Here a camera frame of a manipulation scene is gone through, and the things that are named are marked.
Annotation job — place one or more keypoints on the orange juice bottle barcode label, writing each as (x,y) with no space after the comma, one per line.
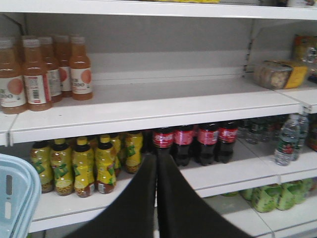
(35,77)

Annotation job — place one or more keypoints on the boxed snack yellow label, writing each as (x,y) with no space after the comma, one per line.
(279,74)

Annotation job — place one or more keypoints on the yellow iced tea bottle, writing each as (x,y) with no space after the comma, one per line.
(133,145)
(105,161)
(83,166)
(61,163)
(40,159)

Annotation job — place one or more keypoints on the white metal shelf unit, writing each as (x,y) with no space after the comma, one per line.
(164,64)

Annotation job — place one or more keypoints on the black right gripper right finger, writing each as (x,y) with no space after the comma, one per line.
(182,213)

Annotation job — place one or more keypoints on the light blue plastic basket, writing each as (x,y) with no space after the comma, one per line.
(20,190)

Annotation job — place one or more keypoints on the orange juice bottle peach label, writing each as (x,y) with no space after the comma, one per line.
(12,89)
(80,65)

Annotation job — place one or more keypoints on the plastic cola bottle red label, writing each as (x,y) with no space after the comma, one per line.
(163,140)
(183,137)
(207,138)
(226,140)

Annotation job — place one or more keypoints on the clear water bottle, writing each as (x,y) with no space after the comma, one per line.
(288,138)

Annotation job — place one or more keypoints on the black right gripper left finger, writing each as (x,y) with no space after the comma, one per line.
(131,214)

